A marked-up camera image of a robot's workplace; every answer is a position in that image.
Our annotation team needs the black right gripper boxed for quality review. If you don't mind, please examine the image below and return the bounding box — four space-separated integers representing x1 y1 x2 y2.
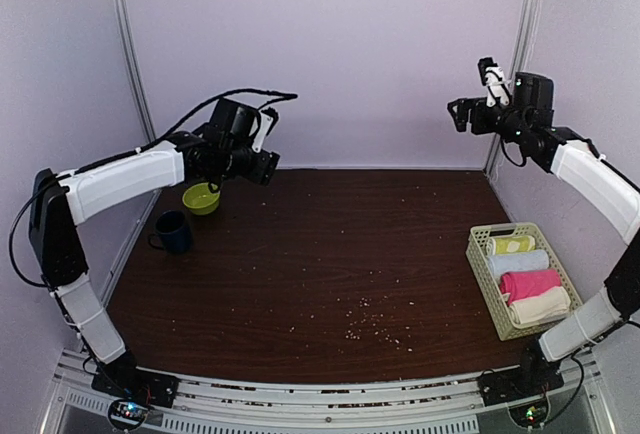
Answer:
447 96 528 143

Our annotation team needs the pink towel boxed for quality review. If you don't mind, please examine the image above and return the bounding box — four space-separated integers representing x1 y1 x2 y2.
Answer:
498 269 562 305

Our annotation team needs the white towel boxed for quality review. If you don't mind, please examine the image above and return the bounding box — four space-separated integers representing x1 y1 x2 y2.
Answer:
508 287 571 325

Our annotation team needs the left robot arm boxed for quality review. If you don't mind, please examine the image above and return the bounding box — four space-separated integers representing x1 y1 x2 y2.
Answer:
28 96 279 398

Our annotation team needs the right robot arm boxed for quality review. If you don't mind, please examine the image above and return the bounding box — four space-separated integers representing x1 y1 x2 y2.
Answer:
447 58 639 396

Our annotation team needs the green bowl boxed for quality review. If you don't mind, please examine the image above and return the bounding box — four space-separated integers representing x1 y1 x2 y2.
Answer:
182 183 220 216

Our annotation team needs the dark blue mug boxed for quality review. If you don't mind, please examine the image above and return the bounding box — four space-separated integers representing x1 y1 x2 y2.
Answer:
147 210 193 255

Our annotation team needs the yellow rolled towel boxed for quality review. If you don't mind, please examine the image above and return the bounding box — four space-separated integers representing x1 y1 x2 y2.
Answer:
485 235 536 256

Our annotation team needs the light blue rolled towel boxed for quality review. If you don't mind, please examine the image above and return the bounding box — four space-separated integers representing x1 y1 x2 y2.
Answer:
487 249 550 279

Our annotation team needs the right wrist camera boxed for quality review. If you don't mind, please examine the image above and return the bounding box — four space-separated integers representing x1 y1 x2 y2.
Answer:
477 57 512 108

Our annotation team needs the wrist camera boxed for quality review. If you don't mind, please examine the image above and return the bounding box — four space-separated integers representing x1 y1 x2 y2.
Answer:
250 107 279 153
477 57 512 108

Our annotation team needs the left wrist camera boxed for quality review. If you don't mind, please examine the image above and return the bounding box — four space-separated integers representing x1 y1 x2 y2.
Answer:
250 107 279 153

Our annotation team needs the left black cable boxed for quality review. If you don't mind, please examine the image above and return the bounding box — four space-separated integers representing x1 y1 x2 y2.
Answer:
8 87 300 289

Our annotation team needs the black cable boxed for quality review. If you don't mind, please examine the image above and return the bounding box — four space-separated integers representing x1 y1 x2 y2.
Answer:
8 87 300 289
544 318 640 405

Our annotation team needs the right aluminium frame post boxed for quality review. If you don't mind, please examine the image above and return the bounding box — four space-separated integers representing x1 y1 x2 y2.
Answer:
483 0 546 175

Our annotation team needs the aluminium frame post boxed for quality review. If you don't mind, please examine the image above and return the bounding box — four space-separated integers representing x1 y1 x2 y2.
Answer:
483 0 546 175
112 0 156 142

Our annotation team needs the aluminium front rail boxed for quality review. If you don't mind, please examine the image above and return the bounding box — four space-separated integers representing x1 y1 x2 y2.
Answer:
39 346 616 434

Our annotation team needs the left aluminium frame post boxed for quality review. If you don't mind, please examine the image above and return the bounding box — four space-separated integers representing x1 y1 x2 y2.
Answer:
112 0 156 142

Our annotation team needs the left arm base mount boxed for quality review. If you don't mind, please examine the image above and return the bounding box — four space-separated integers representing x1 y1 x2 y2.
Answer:
91 363 179 433

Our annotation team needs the right black cable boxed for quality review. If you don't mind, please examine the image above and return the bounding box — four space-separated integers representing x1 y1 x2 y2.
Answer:
544 318 640 405

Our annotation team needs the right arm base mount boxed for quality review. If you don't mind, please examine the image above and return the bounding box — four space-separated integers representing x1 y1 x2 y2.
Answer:
477 366 564 431

